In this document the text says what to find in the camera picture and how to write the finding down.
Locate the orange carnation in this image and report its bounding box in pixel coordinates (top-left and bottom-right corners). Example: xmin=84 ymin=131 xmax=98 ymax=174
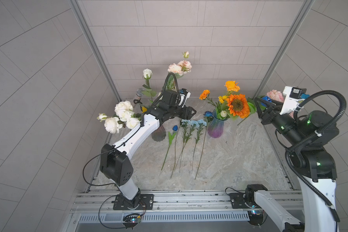
xmin=199 ymin=90 xmax=218 ymax=107

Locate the circuit board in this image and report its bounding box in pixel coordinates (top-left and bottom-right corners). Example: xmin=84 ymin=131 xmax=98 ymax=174
xmin=247 ymin=210 xmax=264 ymax=226
xmin=122 ymin=213 xmax=142 ymax=229

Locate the pink rose spray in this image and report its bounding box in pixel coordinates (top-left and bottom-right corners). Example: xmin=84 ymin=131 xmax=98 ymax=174
xmin=165 ymin=51 xmax=192 ymax=90

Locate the dark blue rose vase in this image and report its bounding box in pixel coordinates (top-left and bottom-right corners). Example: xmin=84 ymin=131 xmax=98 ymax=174
xmin=195 ymin=111 xmax=214 ymax=178

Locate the right circuit board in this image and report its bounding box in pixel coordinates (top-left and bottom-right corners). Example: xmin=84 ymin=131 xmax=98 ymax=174
xmin=247 ymin=210 xmax=264 ymax=226

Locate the pink roses stem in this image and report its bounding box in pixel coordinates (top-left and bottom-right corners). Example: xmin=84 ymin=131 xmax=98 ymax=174
xmin=266 ymin=90 xmax=293 ymax=118

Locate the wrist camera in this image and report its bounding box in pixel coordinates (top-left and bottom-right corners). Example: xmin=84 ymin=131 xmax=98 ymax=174
xmin=178 ymin=89 xmax=191 ymax=108
xmin=279 ymin=86 xmax=310 ymax=115

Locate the aluminium rail frame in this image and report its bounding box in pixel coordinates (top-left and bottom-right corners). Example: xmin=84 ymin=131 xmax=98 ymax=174
xmin=62 ymin=188 xmax=305 ymax=232

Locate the blue purple glass vase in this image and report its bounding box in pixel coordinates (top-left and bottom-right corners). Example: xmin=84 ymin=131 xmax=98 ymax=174
xmin=207 ymin=115 xmax=225 ymax=138

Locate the dark red glass vase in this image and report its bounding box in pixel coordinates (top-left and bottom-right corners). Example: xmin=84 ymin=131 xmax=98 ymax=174
xmin=151 ymin=125 xmax=166 ymax=142

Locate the dark blue rose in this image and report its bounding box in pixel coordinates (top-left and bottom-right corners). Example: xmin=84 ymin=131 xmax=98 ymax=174
xmin=170 ymin=128 xmax=180 ymax=178

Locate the left circuit board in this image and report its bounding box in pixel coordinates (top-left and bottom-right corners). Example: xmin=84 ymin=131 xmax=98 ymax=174
xmin=122 ymin=213 xmax=142 ymax=229

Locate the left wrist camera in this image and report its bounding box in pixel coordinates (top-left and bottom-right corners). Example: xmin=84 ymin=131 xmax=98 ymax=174
xmin=178 ymin=89 xmax=191 ymax=108

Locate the white rose bouquet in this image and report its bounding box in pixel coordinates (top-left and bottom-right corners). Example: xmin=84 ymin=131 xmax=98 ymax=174
xmin=97 ymin=101 xmax=142 ymax=134

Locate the light blue carnation vase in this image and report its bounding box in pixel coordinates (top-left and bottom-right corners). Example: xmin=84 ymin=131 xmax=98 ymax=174
xmin=191 ymin=119 xmax=207 ymax=173

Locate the small blue tulip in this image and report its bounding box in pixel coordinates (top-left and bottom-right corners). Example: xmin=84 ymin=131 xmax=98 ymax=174
xmin=161 ymin=125 xmax=178 ymax=170

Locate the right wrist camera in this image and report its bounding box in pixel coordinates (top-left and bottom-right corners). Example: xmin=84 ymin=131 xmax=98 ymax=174
xmin=279 ymin=86 xmax=310 ymax=115

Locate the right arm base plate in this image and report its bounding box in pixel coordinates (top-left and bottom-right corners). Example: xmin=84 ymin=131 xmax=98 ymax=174
xmin=228 ymin=192 xmax=260 ymax=210

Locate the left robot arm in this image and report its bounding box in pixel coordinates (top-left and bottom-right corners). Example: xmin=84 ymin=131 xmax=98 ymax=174
xmin=100 ymin=89 xmax=196 ymax=208

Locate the orange gerbera flower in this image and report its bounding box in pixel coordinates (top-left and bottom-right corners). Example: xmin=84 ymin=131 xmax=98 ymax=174
xmin=226 ymin=94 xmax=250 ymax=119

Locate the white tulip right vase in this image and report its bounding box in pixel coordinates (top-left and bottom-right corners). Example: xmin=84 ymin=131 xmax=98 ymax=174
xmin=220 ymin=110 xmax=228 ymax=118

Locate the yellow sunflower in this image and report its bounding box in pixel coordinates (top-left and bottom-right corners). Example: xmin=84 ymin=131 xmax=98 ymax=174
xmin=218 ymin=95 xmax=228 ymax=104

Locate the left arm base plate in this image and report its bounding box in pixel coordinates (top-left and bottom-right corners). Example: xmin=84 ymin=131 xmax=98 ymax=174
xmin=113 ymin=193 xmax=154 ymax=210

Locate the orange rose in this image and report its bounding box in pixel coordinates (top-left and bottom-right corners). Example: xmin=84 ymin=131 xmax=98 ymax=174
xmin=225 ymin=81 xmax=240 ymax=92

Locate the white rose bud stem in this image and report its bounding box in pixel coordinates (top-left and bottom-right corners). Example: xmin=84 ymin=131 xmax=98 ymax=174
xmin=142 ymin=69 xmax=157 ymax=101

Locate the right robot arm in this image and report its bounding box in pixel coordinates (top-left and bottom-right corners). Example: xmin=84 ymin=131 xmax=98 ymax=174
xmin=244 ymin=87 xmax=347 ymax=232

